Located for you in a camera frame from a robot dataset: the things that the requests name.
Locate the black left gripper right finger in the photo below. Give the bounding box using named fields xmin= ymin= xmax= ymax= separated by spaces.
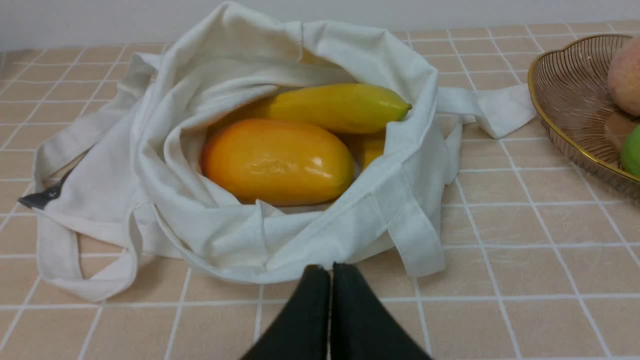
xmin=330 ymin=263 xmax=431 ymax=360

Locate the pink peach fruit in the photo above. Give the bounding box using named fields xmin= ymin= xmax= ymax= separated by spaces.
xmin=607 ymin=36 xmax=640 ymax=117

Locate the white cloth tote bag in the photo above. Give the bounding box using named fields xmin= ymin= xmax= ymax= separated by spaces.
xmin=20 ymin=1 xmax=537 ymax=303

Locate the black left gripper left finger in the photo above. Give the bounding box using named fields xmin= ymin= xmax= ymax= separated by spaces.
xmin=242 ymin=265 xmax=330 ymax=360

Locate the green apple fruit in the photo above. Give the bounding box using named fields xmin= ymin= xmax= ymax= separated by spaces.
xmin=620 ymin=125 xmax=640 ymax=178

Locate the yellow banana fruit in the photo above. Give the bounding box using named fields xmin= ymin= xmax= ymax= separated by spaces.
xmin=209 ymin=83 xmax=413 ymax=170

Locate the orange mango fruit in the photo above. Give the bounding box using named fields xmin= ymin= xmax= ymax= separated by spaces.
xmin=200 ymin=118 xmax=355 ymax=207

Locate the gold rimmed wire fruit bowl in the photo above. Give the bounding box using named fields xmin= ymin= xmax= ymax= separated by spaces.
xmin=528 ymin=34 xmax=640 ymax=202

